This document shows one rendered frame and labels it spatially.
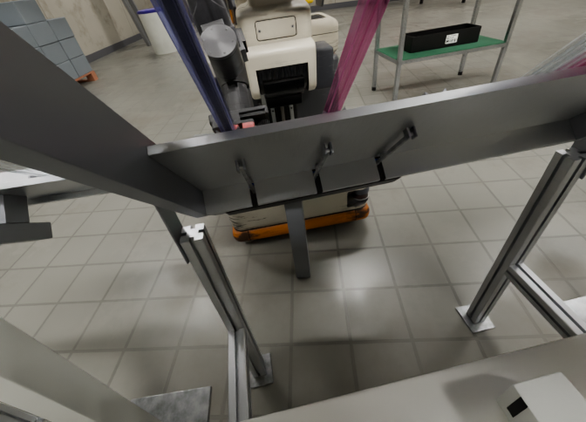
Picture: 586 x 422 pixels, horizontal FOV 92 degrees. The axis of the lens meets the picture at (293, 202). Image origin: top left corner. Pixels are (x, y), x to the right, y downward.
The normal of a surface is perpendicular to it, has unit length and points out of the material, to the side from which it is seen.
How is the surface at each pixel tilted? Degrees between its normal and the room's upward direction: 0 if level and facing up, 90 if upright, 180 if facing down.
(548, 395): 0
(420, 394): 0
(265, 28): 98
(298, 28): 98
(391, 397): 0
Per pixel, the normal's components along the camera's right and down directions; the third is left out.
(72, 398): 0.99, -0.16
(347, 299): -0.11, -0.76
